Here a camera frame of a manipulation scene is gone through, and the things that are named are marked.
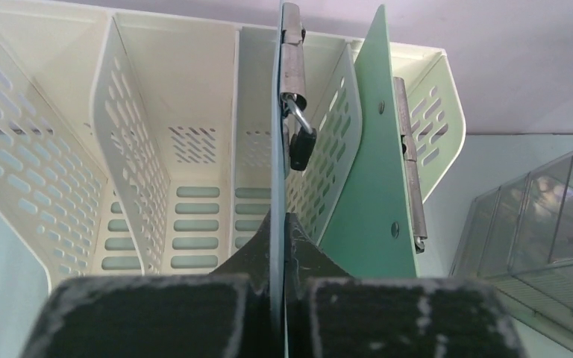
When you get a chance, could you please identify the green clipboard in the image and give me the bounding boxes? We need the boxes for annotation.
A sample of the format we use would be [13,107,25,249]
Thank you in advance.
[320,5,418,278]

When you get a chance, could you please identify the white file organizer rack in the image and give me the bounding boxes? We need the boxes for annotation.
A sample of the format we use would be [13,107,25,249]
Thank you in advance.
[0,1,466,288]

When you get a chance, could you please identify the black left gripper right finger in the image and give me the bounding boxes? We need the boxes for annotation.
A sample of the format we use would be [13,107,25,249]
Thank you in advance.
[285,213,526,357]

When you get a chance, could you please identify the transparent grey drawer box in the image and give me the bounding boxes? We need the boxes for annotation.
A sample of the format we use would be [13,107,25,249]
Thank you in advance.
[450,151,573,352]

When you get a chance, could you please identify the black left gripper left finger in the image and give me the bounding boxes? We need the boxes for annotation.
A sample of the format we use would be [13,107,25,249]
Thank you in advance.
[22,218,272,357]

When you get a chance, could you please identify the blue clipboard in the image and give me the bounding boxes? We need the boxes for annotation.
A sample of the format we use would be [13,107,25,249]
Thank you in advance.
[269,1,316,357]

